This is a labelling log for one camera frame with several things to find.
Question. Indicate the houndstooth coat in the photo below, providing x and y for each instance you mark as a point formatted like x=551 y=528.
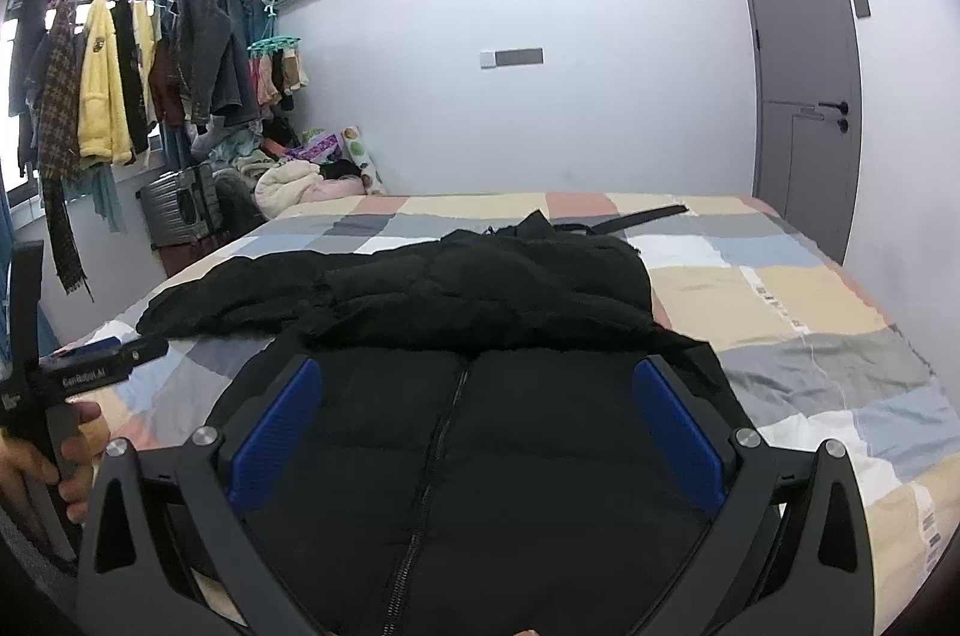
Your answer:
x=60 y=103

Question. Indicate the black puffer jacket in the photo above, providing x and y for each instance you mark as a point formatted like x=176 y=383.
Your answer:
x=480 y=456

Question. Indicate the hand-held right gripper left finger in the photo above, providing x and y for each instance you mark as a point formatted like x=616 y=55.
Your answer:
x=274 y=433

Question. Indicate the floral pillow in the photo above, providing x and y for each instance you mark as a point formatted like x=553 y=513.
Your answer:
x=364 y=156

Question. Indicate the person's left hand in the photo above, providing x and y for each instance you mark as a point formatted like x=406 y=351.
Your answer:
x=26 y=467

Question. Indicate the bed with patchwork sheet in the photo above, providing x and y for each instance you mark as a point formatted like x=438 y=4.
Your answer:
x=810 y=321

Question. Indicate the blue jeans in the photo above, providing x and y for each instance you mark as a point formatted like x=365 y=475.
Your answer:
x=241 y=10

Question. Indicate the green clip hanger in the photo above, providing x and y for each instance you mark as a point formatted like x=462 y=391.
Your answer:
x=274 y=45

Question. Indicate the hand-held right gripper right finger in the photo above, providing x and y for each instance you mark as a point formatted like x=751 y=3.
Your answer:
x=679 y=433

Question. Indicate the dark grey denim jacket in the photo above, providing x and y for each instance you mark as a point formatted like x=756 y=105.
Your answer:
x=210 y=58

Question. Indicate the grey wall panel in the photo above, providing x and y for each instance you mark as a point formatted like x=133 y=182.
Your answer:
x=517 y=58

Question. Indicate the dark wall switch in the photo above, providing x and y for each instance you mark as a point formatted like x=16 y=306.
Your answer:
x=862 y=4

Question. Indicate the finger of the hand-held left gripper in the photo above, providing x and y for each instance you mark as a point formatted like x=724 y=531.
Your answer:
x=142 y=352

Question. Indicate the silver suitcase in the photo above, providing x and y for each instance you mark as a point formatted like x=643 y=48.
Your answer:
x=180 y=205

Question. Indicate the grey door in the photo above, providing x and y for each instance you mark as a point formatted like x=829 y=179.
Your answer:
x=802 y=43

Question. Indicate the cream fleece blanket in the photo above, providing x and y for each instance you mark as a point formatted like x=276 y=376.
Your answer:
x=285 y=190

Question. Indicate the pile of clothes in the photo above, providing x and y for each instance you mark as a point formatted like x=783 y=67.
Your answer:
x=240 y=152

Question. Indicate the pink cloth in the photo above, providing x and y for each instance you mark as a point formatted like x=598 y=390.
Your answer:
x=337 y=190

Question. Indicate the black and cream jacket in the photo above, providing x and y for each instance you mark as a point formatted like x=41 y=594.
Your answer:
x=139 y=73

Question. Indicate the teal scarf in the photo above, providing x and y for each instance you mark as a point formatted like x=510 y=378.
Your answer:
x=101 y=193

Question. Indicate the purple package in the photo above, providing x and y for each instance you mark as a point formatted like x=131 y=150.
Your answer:
x=321 y=145

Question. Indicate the black hanging coat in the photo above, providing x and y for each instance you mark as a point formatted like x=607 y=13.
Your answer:
x=26 y=58

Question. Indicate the yellow fleece jacket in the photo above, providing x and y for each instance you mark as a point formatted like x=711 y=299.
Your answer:
x=101 y=88

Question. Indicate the dark red garment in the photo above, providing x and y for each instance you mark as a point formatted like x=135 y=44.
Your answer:
x=166 y=88

